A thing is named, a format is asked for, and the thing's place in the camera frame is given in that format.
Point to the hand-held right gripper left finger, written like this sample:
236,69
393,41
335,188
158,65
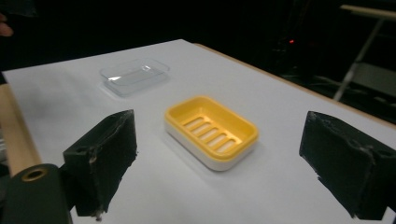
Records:
102,161

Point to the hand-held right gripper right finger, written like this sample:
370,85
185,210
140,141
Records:
345,161

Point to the yellow and white soap dish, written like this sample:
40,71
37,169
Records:
236,137

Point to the clear plastic soap dish lid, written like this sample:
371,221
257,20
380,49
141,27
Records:
134,77

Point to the white table cover sheet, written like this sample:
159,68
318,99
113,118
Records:
218,199

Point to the dark equipment with red light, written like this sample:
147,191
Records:
291,46

